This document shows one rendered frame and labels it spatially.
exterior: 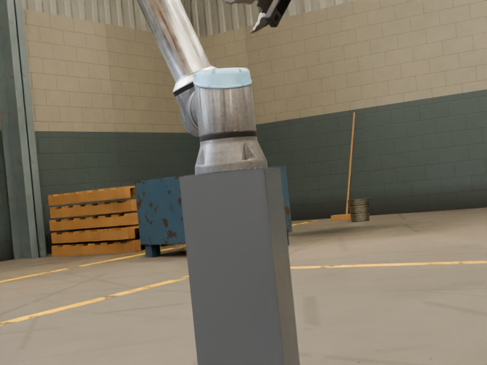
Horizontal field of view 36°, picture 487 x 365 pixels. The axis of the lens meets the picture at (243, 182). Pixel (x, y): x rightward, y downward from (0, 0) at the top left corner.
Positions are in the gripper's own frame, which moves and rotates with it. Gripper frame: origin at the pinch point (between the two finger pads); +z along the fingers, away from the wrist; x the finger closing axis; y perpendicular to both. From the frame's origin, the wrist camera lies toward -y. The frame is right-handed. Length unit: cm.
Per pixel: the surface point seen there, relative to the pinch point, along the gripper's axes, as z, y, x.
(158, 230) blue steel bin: 272, 211, -325
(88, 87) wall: 441, 543, -387
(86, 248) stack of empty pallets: 414, 277, -384
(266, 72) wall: 272, 645, -581
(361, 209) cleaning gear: 169, 358, -599
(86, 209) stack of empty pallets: 400, 311, -364
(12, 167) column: 486, 383, -325
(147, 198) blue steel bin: 275, 240, -310
